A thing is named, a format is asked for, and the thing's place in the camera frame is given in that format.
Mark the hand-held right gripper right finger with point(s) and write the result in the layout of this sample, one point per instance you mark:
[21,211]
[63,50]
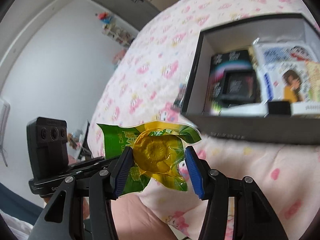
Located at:
[195,177]

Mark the blue white cartoon packet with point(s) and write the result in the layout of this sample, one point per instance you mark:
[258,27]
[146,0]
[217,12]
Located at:
[280,52]

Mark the white wet wipe packet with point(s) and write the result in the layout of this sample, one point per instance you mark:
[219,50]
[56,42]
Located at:
[270,80]

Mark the green yellow snack packet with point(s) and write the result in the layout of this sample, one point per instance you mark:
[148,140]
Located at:
[155,152]

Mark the red plush toy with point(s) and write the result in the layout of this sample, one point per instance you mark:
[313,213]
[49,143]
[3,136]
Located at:
[105,17]

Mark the pink cushion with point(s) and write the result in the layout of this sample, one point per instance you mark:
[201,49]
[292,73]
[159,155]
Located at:
[119,57]

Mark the white shelf rack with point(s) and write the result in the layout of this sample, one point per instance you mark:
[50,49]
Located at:
[120,35]

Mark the white lint roller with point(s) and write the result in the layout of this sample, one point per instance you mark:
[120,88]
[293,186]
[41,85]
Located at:
[240,109]

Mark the pink printed blanket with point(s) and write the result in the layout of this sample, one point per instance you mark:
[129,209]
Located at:
[150,80]

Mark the black square display case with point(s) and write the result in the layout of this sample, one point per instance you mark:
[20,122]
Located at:
[237,85]

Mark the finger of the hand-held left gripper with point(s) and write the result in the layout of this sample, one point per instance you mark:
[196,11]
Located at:
[87,165]

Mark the dark blue cloth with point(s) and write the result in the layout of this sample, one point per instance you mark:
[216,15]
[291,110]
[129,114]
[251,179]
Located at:
[15,200]

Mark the black screen protector box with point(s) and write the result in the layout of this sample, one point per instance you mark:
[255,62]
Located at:
[217,65]

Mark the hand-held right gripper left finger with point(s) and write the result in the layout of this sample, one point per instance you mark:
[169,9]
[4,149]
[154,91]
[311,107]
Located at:
[122,177]

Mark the person's left hand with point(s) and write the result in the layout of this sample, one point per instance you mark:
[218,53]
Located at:
[140,217]

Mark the packet with girl figure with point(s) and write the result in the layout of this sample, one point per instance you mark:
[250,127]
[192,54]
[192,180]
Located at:
[292,85]

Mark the grey door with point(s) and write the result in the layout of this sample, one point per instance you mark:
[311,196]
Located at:
[120,0]

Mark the black cardboard box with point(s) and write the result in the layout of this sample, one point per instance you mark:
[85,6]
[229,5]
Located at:
[250,130]

